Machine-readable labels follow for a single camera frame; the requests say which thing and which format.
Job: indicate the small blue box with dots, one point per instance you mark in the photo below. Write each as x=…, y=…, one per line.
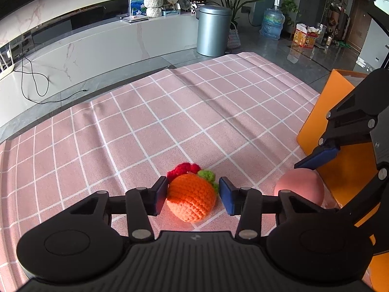
x=171, y=12

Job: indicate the brown wooden door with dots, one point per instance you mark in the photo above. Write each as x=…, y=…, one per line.
x=358, y=21

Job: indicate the decorative plate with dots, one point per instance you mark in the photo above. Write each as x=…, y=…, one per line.
x=184, y=0

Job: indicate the grey metal trash can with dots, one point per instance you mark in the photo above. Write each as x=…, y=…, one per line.
x=212, y=33

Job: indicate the green plant in woven pot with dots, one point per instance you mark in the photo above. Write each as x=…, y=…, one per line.
x=234, y=38

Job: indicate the white marble tv cabinet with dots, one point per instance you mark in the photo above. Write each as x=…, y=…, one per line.
x=91, y=51

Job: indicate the red yellow gift box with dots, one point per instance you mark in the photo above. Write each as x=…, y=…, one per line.
x=304, y=38

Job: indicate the silver laptop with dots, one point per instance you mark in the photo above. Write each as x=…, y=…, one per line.
x=135, y=19

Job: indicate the blue water bottle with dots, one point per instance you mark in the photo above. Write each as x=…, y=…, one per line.
x=272, y=24

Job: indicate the dark tall cabinet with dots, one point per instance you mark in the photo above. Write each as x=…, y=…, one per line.
x=313, y=9

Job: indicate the orange crocheted fruit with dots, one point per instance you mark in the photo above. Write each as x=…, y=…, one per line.
x=190, y=197

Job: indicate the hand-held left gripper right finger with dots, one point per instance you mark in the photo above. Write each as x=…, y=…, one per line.
x=228, y=197

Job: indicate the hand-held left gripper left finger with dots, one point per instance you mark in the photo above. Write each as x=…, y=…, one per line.
x=159, y=196

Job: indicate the red crocheted toy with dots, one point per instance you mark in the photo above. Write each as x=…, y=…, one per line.
x=182, y=169

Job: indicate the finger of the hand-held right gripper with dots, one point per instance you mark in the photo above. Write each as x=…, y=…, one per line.
x=322, y=156
x=370, y=197

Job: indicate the pink soft ball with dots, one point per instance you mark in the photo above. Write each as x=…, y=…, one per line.
x=301, y=185

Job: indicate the pink checked mat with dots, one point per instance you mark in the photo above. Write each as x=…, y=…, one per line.
x=152, y=121

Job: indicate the orange storage box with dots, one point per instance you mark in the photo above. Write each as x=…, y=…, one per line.
x=316, y=121

